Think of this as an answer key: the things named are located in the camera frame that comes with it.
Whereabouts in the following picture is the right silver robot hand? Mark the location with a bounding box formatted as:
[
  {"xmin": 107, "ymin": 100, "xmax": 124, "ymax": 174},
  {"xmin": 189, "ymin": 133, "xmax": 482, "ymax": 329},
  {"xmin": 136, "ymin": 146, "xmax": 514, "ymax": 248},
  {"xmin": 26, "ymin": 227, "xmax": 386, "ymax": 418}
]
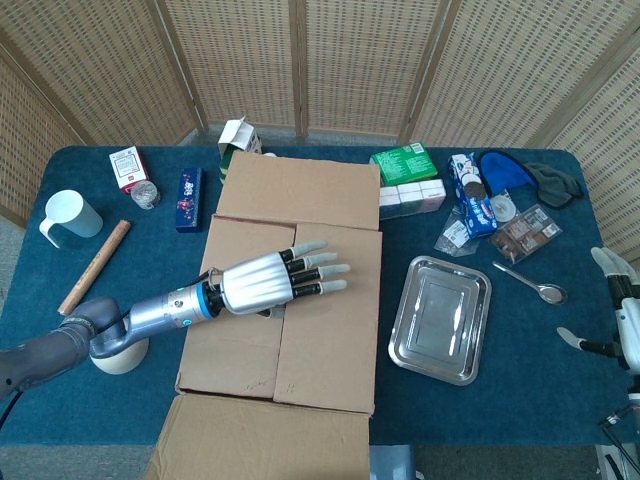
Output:
[{"xmin": 557, "ymin": 246, "xmax": 640, "ymax": 374}]

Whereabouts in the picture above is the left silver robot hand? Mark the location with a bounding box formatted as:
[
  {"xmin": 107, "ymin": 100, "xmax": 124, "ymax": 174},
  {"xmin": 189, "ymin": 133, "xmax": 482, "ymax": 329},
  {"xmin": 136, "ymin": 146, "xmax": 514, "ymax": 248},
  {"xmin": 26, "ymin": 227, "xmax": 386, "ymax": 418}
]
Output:
[{"xmin": 207, "ymin": 239, "xmax": 352, "ymax": 321}]

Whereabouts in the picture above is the red cardboard shipping box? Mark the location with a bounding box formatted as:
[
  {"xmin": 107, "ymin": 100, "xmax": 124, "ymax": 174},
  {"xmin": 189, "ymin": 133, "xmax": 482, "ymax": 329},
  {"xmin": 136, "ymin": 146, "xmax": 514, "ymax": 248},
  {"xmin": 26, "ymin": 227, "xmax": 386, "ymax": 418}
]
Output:
[{"xmin": 144, "ymin": 151, "xmax": 384, "ymax": 480}]

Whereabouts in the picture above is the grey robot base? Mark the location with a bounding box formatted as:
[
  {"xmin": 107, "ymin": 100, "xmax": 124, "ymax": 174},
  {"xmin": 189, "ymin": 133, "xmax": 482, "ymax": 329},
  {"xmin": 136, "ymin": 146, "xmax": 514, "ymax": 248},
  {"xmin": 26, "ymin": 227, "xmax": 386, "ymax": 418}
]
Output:
[{"xmin": 368, "ymin": 444, "xmax": 416, "ymax": 480}]

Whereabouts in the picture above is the dark blue slim box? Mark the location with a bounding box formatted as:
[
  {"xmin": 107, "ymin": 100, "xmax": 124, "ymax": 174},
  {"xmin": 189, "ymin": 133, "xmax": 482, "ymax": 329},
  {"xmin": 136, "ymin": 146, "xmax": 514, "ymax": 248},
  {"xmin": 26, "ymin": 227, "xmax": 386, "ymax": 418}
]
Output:
[{"xmin": 175, "ymin": 166, "xmax": 206, "ymax": 233}]

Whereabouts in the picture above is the green and white carton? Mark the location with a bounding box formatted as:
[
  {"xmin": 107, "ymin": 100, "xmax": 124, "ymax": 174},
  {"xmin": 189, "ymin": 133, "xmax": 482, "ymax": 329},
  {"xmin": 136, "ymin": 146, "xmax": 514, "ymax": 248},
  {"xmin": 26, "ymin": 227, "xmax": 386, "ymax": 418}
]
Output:
[{"xmin": 217, "ymin": 116, "xmax": 264, "ymax": 174}]

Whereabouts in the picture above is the red and white small box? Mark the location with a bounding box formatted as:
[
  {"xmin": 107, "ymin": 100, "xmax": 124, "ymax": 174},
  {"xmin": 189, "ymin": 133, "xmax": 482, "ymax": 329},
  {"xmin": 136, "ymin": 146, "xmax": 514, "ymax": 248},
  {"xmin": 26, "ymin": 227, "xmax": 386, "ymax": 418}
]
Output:
[{"xmin": 108, "ymin": 145, "xmax": 151, "ymax": 195}]

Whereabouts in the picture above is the blue snack package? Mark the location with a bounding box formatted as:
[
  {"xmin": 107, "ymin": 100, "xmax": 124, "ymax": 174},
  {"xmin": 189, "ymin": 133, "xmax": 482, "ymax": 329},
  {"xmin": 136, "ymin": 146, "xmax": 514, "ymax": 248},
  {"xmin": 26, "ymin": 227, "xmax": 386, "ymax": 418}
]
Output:
[{"xmin": 447, "ymin": 153, "xmax": 499, "ymax": 239}]

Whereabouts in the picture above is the green cardboard box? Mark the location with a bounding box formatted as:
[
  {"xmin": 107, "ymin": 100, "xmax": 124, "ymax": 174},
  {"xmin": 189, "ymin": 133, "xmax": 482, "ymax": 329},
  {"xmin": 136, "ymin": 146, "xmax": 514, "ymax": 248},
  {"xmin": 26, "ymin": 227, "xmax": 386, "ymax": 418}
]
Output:
[{"xmin": 368, "ymin": 142, "xmax": 440, "ymax": 187}]

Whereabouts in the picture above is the metal spoon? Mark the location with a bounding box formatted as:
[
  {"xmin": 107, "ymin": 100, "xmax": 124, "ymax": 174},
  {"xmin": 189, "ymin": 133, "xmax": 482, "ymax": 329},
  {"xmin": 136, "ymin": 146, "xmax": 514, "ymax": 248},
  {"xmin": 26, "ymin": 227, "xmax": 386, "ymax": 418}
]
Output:
[{"xmin": 492, "ymin": 261, "xmax": 569, "ymax": 305}]

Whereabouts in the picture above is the chocolate candy bag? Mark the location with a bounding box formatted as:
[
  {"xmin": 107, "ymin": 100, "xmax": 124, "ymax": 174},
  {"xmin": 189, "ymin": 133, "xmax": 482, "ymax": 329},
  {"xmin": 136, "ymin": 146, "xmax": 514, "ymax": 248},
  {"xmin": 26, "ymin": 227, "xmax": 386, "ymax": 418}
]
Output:
[{"xmin": 488, "ymin": 203, "xmax": 563, "ymax": 265}]

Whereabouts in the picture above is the beige upturned bowl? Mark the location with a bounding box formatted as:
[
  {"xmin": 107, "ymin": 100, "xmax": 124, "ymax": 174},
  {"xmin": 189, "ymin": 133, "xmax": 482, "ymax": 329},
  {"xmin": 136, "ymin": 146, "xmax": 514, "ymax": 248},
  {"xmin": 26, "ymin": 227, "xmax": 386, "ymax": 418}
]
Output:
[{"xmin": 89, "ymin": 337, "xmax": 150, "ymax": 376}]

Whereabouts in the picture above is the grey cloth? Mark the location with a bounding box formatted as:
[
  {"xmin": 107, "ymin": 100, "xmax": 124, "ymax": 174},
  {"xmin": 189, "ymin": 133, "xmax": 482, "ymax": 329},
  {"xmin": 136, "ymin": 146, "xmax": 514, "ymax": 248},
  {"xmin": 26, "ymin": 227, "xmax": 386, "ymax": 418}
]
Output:
[{"xmin": 522, "ymin": 161, "xmax": 585, "ymax": 210}]

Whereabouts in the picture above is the front cardboard sheet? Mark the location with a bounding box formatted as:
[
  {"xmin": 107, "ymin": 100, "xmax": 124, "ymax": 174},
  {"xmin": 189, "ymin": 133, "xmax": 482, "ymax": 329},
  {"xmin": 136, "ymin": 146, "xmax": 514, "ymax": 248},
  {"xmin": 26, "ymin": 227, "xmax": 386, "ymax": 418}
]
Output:
[{"xmin": 0, "ymin": 144, "xmax": 636, "ymax": 447}]

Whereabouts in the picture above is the wooden rolling pin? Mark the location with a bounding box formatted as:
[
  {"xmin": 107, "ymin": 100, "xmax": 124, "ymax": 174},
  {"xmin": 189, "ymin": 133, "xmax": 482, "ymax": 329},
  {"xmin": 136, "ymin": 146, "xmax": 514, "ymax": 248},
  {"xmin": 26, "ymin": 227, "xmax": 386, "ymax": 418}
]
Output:
[{"xmin": 57, "ymin": 218, "xmax": 133, "ymax": 317}]

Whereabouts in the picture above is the round white disc packet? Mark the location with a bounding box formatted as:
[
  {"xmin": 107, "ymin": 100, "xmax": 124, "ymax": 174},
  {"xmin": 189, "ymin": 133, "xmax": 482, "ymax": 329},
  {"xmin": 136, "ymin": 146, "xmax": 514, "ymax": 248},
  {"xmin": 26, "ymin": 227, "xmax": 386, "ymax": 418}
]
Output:
[{"xmin": 488, "ymin": 188, "xmax": 521, "ymax": 224}]

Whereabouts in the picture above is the wrapped tissue pack row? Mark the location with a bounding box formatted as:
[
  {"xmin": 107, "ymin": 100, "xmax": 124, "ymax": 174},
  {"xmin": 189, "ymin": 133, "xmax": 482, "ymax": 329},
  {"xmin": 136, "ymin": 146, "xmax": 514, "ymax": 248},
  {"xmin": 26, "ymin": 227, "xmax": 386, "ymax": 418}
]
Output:
[{"xmin": 378, "ymin": 178, "xmax": 447, "ymax": 222}]

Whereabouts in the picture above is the stainless steel tray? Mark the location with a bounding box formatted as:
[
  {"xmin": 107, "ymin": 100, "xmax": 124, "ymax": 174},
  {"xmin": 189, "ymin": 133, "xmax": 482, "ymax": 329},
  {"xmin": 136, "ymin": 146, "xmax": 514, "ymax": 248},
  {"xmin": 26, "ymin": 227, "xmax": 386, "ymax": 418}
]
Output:
[{"xmin": 388, "ymin": 255, "xmax": 493, "ymax": 387}]

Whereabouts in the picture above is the white plastic mug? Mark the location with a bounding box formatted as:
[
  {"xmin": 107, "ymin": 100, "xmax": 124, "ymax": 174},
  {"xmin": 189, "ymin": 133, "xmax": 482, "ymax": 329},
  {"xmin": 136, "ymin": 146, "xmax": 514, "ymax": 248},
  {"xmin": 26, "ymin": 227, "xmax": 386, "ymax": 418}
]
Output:
[{"xmin": 38, "ymin": 189, "xmax": 105, "ymax": 250}]

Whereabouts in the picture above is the clear labelled plastic bag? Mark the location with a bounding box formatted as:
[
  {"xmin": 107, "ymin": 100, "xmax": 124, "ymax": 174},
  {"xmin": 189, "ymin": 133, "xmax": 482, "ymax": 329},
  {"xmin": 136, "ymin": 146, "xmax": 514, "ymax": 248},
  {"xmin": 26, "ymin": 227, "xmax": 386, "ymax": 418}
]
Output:
[{"xmin": 433, "ymin": 207, "xmax": 476, "ymax": 258}]

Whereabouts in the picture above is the woven folding screen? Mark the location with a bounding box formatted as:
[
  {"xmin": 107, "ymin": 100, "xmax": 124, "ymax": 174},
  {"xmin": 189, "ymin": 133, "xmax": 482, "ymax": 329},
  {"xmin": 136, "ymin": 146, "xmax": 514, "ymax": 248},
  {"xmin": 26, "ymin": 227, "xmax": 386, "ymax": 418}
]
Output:
[{"xmin": 0, "ymin": 0, "xmax": 640, "ymax": 351}]

